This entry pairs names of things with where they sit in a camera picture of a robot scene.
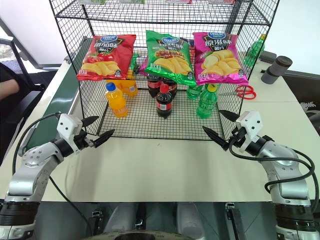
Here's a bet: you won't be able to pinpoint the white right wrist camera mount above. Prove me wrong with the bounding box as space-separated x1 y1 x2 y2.
235 111 264 154

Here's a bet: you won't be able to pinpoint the magenta potato chips bag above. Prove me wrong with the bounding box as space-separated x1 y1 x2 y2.
191 31 250 87

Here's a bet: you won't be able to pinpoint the cola bottle red cap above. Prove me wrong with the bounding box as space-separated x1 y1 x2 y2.
162 77 179 100
146 73 162 99
155 83 174 119

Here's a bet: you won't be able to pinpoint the black wire mesh rack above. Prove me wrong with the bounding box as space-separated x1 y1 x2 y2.
48 0 280 141

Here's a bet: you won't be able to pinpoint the orange soda bottle blue cap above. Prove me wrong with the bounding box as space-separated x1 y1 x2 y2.
119 79 139 98
104 82 129 119

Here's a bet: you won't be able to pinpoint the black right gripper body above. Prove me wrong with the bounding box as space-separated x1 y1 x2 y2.
223 127 248 152

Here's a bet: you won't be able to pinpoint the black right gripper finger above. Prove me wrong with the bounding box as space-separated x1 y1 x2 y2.
219 109 238 123
202 126 230 151

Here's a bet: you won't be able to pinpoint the purple snack bag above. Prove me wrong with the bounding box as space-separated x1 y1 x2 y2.
138 56 151 76

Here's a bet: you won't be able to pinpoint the white red snack box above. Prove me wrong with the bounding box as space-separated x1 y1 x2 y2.
208 0 236 6

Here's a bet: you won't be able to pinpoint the green potato chips bag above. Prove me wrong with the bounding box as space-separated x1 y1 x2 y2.
143 29 197 87

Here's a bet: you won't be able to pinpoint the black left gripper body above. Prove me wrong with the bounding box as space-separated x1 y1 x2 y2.
74 129 98 151

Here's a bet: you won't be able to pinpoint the dark rounded robot torso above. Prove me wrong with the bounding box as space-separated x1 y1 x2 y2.
94 229 194 240

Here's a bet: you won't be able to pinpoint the red handled scissors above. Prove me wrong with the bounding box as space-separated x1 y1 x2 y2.
235 84 257 101

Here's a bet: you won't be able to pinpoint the dark blue snack bag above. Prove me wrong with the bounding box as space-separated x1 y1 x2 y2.
179 37 196 50

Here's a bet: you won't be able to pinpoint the grey cylindrical device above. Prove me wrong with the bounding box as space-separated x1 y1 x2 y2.
260 55 294 85

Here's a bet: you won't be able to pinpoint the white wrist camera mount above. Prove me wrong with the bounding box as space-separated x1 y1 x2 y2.
56 113 84 154
235 111 264 154

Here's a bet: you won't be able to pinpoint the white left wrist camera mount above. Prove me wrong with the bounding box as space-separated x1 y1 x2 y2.
56 113 84 154

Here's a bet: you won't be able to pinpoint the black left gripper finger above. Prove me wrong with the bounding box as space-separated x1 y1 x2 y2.
93 128 116 149
81 115 100 130

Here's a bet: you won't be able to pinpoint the grey rounded robot leg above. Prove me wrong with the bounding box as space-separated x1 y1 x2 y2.
175 202 204 239

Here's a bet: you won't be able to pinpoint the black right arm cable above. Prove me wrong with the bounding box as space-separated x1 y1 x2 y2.
228 138 316 194

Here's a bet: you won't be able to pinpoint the black office chair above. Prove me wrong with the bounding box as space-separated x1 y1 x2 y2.
0 38 47 127

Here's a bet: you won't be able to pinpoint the green conveyor belt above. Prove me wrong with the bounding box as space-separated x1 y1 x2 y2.
17 36 95 157

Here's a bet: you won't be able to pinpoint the red potato chips bag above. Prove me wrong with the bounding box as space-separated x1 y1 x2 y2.
76 34 137 82

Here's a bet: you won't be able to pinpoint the green soda bottle yellow cap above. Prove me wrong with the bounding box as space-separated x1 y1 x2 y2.
195 83 221 119
129 52 141 76
243 33 268 67
186 84 204 100

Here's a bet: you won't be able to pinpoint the grey machine housing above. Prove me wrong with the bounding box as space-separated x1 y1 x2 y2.
259 49 279 64

